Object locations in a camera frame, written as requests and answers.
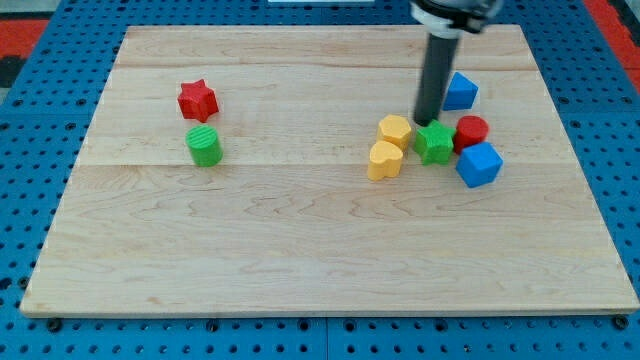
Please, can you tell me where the yellow hexagon block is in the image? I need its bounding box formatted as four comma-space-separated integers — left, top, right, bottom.
376, 114, 412, 151

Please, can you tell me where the wooden board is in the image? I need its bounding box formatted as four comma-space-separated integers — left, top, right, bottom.
20, 25, 639, 318

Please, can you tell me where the green star block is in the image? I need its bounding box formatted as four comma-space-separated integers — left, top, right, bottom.
413, 120, 456, 165

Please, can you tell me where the green cylinder block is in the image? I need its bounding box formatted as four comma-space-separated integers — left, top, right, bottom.
185, 125, 223, 167

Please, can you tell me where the red star block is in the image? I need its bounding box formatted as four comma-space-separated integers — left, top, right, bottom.
177, 79, 219, 123

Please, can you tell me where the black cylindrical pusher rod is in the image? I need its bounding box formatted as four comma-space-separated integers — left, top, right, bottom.
413, 35, 459, 127

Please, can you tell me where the blue triangle block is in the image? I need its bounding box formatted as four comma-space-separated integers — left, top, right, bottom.
442, 72, 479, 111

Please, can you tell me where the yellow heart block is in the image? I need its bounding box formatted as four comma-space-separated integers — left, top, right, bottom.
367, 140, 404, 181

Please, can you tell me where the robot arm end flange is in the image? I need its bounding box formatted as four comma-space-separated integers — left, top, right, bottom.
410, 0, 504, 39

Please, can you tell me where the red cylinder block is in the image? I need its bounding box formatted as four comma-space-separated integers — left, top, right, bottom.
453, 115, 490, 155

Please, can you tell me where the blue cube block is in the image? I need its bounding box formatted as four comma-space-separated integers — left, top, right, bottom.
455, 142, 504, 188

